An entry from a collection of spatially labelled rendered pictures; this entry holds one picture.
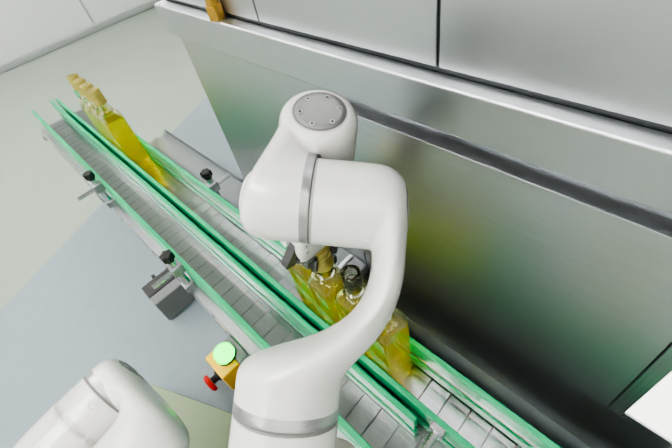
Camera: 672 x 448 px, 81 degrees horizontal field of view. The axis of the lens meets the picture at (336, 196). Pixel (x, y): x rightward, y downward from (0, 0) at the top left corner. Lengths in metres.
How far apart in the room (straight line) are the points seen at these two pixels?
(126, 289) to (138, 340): 0.18
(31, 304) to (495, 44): 1.36
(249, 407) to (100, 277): 1.09
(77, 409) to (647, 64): 0.70
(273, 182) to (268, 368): 0.14
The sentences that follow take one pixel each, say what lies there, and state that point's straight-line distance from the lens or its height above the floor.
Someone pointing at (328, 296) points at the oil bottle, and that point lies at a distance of 0.65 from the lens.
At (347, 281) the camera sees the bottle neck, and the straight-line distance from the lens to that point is 0.58.
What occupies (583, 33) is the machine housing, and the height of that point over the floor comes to 1.46.
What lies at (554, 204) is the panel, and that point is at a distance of 0.45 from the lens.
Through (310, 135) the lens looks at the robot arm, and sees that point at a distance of 0.35.
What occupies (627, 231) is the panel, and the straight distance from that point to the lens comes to 0.44.
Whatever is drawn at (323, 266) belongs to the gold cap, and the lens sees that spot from 0.61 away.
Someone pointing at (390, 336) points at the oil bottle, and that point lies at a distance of 0.60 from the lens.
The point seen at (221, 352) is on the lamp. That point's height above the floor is 0.85.
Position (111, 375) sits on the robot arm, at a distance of 0.64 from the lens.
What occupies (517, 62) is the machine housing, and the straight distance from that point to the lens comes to 0.42.
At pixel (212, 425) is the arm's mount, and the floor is 0.82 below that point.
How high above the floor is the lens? 1.62
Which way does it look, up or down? 45 degrees down
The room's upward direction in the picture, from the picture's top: 13 degrees counter-clockwise
